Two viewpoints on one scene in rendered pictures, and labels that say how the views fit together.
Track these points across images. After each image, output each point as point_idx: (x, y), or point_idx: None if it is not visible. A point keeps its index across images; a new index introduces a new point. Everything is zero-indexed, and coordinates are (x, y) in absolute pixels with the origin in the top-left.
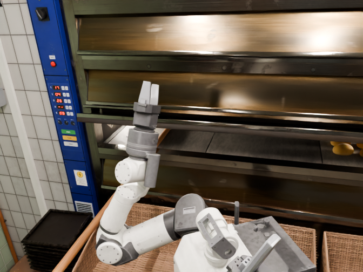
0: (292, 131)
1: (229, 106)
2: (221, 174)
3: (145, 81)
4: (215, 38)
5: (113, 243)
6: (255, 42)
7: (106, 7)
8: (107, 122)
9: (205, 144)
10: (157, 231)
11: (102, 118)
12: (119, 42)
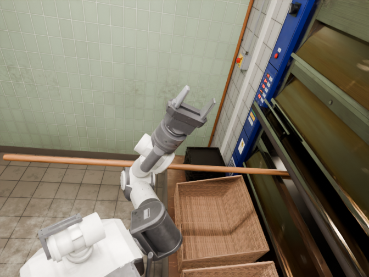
0: None
1: (363, 209)
2: (308, 253)
3: (319, 114)
4: None
5: (124, 177)
6: None
7: (341, 21)
8: (261, 122)
9: None
10: (137, 201)
11: (261, 116)
12: (324, 62)
